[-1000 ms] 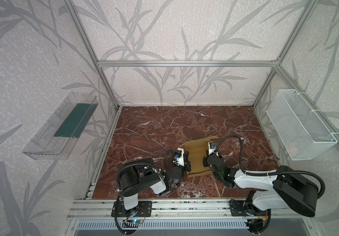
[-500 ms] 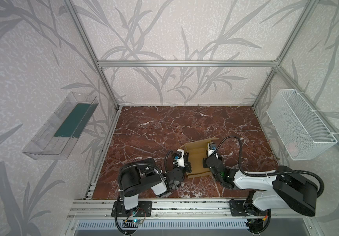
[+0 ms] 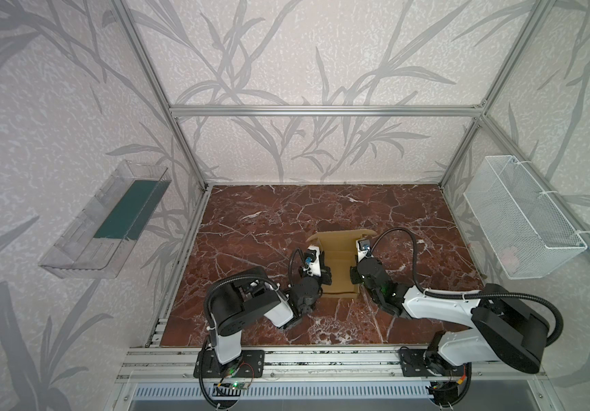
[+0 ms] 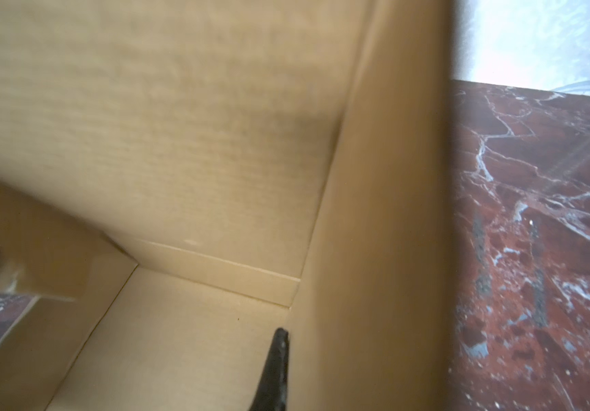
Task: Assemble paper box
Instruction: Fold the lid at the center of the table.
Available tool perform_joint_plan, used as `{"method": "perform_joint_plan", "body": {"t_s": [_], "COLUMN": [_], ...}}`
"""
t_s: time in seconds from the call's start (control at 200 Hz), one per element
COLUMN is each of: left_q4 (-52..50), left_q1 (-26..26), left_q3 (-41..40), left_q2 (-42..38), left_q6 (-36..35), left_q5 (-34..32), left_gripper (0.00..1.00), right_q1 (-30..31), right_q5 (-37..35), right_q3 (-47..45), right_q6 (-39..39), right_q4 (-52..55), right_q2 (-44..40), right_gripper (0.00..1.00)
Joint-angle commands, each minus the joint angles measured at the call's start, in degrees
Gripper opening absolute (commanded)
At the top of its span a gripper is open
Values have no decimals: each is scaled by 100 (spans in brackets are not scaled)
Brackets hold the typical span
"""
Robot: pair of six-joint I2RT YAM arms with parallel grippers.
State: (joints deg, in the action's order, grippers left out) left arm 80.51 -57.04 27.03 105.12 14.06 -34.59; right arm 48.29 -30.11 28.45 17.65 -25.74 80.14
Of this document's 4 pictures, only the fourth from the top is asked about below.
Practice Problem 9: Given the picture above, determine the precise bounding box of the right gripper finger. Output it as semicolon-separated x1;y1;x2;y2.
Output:
249;328;290;411

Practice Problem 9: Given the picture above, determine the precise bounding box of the brown cardboard box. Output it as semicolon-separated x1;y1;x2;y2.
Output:
0;1;456;410

